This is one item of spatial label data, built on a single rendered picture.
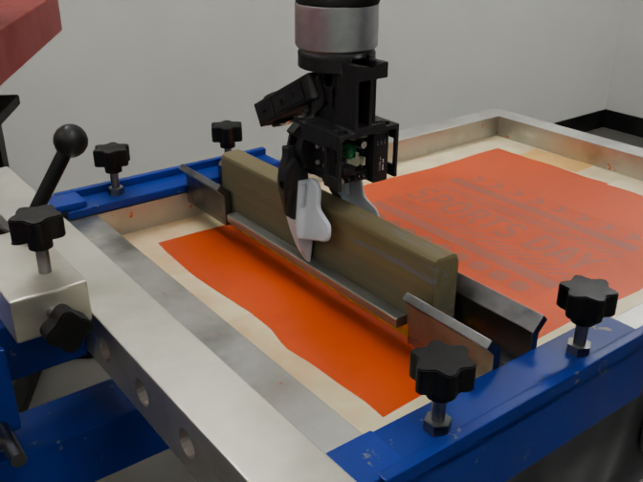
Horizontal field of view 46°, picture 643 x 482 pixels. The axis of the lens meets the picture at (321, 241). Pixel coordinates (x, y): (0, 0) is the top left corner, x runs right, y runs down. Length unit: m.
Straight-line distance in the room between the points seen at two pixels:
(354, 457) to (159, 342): 0.17
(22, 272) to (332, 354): 0.28
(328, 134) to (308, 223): 0.11
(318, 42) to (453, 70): 3.18
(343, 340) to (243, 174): 0.25
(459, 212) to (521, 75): 3.26
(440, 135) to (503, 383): 0.70
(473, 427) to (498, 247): 0.41
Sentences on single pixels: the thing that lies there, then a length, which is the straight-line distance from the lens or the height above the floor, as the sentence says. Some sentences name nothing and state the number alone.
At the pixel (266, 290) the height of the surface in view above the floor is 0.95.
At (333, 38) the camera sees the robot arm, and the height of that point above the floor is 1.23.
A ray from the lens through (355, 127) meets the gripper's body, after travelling 0.67.
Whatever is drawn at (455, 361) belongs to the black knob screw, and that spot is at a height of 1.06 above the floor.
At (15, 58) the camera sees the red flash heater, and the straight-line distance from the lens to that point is 1.62.
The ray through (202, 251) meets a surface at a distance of 0.89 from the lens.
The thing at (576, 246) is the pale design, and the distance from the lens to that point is 0.95.
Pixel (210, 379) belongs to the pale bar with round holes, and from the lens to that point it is 0.52.
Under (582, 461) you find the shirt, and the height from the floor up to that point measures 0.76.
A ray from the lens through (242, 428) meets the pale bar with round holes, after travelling 0.48.
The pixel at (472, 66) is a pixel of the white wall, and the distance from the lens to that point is 3.93.
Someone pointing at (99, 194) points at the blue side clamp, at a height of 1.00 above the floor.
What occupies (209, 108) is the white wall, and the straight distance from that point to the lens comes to 3.01.
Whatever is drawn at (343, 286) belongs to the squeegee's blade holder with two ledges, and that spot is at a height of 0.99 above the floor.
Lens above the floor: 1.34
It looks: 25 degrees down
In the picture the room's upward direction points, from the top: straight up
